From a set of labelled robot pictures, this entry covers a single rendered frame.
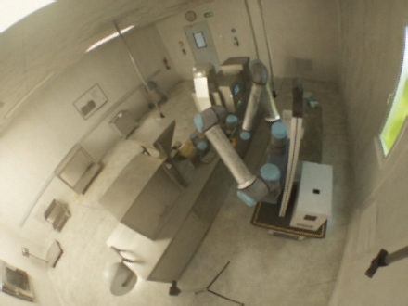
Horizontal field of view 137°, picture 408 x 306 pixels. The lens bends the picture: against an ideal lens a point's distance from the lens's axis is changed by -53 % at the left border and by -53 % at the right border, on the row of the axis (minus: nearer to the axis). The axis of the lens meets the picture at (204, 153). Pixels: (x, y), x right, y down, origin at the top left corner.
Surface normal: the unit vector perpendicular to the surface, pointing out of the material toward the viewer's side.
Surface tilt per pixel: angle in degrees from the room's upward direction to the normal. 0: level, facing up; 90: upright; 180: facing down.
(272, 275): 0
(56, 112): 90
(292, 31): 90
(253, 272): 0
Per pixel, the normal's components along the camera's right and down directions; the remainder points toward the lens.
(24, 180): 0.83, 0.18
